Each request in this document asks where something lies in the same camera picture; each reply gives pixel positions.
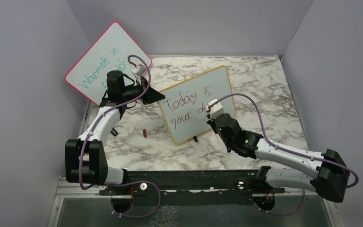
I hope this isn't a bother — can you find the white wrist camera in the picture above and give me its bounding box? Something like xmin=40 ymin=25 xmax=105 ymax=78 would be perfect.
xmin=132 ymin=64 xmax=147 ymax=81
xmin=206 ymin=98 xmax=225 ymax=120

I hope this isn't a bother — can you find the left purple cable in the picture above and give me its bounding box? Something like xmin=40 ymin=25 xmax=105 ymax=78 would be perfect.
xmin=78 ymin=54 xmax=163 ymax=219

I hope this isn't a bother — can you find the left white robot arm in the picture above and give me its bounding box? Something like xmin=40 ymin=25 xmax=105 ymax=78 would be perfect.
xmin=65 ymin=70 xmax=165 ymax=194

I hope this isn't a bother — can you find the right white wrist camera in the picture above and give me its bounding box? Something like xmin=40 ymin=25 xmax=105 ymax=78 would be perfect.
xmin=206 ymin=98 xmax=225 ymax=120

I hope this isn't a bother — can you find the yellow framed whiteboard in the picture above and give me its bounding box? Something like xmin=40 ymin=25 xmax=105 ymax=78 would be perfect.
xmin=158 ymin=65 xmax=233 ymax=144

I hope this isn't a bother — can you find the black pink-board stand foot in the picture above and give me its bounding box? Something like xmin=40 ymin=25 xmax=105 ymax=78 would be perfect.
xmin=111 ymin=128 xmax=118 ymax=137

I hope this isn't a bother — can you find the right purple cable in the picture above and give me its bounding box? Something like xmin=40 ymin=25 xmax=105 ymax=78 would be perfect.
xmin=209 ymin=93 xmax=359 ymax=217

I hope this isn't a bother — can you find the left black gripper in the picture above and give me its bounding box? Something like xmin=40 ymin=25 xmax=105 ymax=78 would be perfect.
xmin=121 ymin=77 xmax=165 ymax=105

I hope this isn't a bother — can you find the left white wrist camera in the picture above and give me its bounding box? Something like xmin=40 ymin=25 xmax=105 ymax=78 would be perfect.
xmin=132 ymin=64 xmax=147 ymax=81

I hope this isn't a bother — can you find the pink framed whiteboard with writing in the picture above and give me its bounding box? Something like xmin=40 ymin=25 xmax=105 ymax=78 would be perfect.
xmin=65 ymin=22 xmax=152 ymax=105

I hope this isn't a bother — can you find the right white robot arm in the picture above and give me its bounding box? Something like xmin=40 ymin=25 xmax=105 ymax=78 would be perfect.
xmin=207 ymin=113 xmax=350 ymax=203

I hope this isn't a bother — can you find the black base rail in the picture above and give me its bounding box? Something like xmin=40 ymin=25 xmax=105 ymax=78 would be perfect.
xmin=99 ymin=167 xmax=285 ymax=208

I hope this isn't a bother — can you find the purple cable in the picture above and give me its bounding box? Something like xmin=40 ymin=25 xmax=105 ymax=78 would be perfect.
xmin=78 ymin=54 xmax=163 ymax=219
xmin=209 ymin=93 xmax=359 ymax=217

